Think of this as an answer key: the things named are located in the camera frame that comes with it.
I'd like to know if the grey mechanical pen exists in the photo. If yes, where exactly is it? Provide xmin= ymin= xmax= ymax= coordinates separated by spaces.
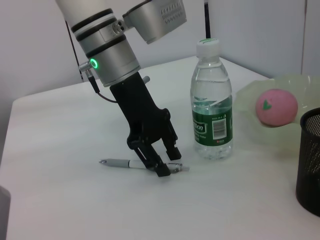
xmin=98 ymin=158 xmax=191 ymax=174

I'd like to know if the pink peach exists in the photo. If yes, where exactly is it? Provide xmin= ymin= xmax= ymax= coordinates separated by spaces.
xmin=254 ymin=88 xmax=299 ymax=127

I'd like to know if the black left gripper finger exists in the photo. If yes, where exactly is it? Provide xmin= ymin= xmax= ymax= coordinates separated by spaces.
xmin=161 ymin=136 xmax=183 ymax=161
xmin=129 ymin=143 xmax=172 ymax=178

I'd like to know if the black mesh pen holder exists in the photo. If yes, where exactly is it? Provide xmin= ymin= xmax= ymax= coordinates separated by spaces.
xmin=295 ymin=107 xmax=320 ymax=217

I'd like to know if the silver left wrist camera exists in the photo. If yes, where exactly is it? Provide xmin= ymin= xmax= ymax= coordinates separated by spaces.
xmin=122 ymin=0 xmax=188 ymax=45

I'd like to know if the green glass fruit plate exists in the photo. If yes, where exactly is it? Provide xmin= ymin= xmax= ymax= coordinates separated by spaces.
xmin=234 ymin=73 xmax=320 ymax=151

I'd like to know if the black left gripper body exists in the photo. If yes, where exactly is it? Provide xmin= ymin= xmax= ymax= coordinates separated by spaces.
xmin=109 ymin=72 xmax=179 ymax=150

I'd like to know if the clear plastic water bottle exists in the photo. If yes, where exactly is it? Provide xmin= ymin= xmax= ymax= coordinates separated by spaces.
xmin=190 ymin=37 xmax=234 ymax=161

